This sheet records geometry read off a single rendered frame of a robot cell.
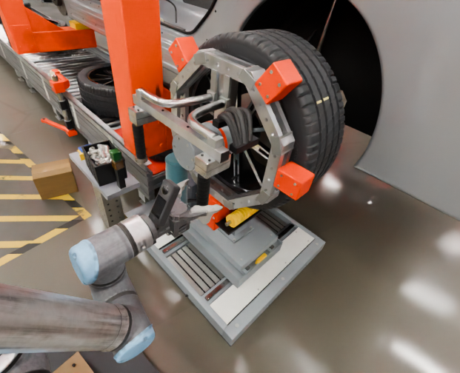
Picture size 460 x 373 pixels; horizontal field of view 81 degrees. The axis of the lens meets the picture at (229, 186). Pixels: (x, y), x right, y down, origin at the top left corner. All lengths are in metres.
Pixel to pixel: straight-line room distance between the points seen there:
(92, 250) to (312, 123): 0.65
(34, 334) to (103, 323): 0.13
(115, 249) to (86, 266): 0.06
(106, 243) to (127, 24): 0.83
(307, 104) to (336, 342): 1.16
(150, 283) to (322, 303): 0.93
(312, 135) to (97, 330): 0.71
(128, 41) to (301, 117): 0.72
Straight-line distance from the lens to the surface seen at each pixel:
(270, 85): 0.77
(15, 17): 3.09
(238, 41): 0.94
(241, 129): 0.73
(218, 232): 1.47
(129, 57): 1.23
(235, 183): 1.16
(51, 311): 0.52
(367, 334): 1.69
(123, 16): 1.20
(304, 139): 0.85
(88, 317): 0.57
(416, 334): 1.83
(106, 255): 0.65
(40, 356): 0.86
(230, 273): 1.41
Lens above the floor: 1.35
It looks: 40 degrees down
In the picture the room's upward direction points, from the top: 8 degrees clockwise
